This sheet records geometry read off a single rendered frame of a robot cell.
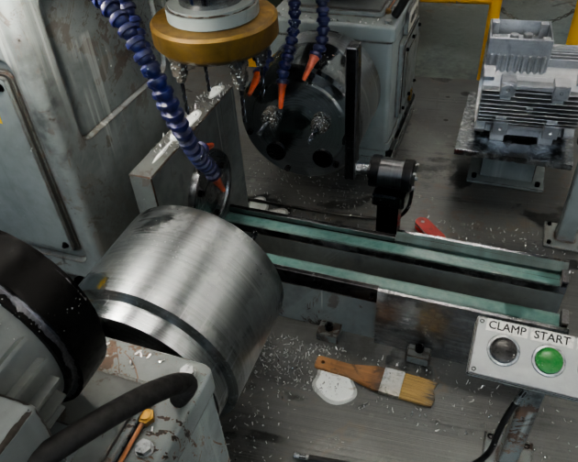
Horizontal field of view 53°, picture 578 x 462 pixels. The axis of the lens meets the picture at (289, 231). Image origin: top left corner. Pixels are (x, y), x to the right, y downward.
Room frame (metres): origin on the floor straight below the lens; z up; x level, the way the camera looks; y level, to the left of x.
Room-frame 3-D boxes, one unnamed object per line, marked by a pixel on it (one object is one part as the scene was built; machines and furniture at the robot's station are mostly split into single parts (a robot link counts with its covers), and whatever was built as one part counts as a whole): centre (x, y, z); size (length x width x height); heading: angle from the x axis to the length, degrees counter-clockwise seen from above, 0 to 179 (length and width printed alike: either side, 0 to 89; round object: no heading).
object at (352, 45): (0.88, -0.13, 1.12); 0.04 x 0.03 x 0.26; 67
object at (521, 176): (1.14, -0.54, 0.86); 0.27 x 0.24 x 0.12; 157
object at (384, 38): (1.36, -0.18, 0.99); 0.35 x 0.31 x 0.37; 157
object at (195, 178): (0.84, 0.13, 1.01); 0.15 x 0.02 x 0.15; 157
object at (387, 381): (0.57, -0.12, 0.80); 0.21 x 0.05 x 0.01; 66
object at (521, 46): (1.13, -0.50, 1.11); 0.12 x 0.11 x 0.07; 72
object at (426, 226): (0.91, -0.30, 0.81); 0.09 x 0.03 x 0.02; 22
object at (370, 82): (1.11, -0.08, 1.04); 0.41 x 0.25 x 0.25; 157
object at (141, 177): (0.87, 0.19, 0.97); 0.30 x 0.11 x 0.34; 157
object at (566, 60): (1.12, -0.54, 1.01); 0.20 x 0.19 x 0.19; 72
